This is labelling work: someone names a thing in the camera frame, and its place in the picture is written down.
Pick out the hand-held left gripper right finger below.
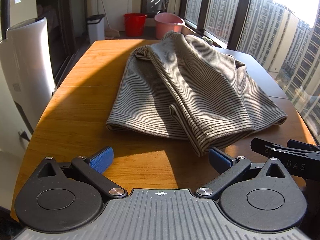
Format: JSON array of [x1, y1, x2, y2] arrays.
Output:
[[195, 147, 290, 199]]

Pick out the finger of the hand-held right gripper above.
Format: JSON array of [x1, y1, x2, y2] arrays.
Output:
[[287, 139, 320, 152], [251, 137, 275, 159]]

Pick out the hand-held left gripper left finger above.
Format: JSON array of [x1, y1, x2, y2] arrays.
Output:
[[37, 147, 128, 198]]

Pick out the striped grey garment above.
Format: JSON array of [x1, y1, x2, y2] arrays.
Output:
[[106, 30, 288, 157]]

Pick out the black power plug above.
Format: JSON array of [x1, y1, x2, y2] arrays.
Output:
[[19, 129, 32, 142]]

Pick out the white standing appliance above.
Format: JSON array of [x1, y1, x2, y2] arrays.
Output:
[[0, 17, 56, 153]]

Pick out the apartment buildings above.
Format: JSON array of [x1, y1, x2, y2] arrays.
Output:
[[186, 0, 320, 130]]

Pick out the broom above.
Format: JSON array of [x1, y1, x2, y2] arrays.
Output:
[[97, 0, 120, 39]]

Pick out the white trash bin black lid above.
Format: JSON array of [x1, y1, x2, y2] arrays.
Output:
[[87, 14, 105, 40]]

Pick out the red plastic bucket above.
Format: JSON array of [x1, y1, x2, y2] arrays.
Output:
[[123, 13, 148, 37]]

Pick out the pink plastic bucket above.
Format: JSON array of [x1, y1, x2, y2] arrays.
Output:
[[154, 13, 186, 40]]

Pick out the black window frame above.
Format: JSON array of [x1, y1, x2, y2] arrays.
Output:
[[180, 0, 265, 53]]

